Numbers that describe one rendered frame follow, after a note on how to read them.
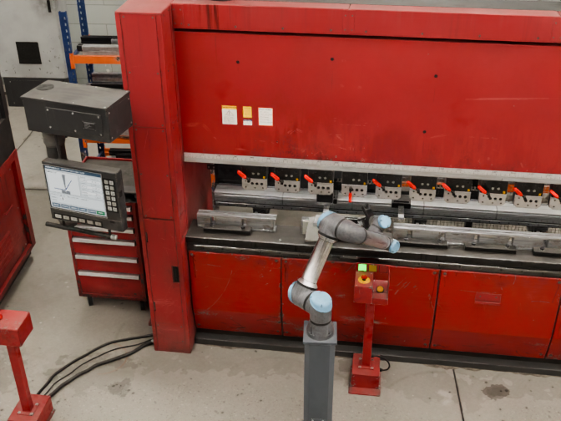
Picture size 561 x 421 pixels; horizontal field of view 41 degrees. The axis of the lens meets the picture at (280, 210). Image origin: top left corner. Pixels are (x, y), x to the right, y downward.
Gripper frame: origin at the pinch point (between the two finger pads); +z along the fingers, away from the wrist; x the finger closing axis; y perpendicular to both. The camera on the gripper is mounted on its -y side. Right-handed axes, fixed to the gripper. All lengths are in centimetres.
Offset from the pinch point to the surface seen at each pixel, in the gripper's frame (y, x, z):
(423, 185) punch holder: -13.4, 29.9, -31.6
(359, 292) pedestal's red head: 41.0, -16.8, -17.7
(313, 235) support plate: 3.3, -33.4, -5.1
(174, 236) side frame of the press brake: -11, -108, 32
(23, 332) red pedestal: 22, -203, 13
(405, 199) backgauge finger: -5.1, 34.7, 3.4
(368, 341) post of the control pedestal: 76, -8, 3
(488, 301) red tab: 65, 63, -24
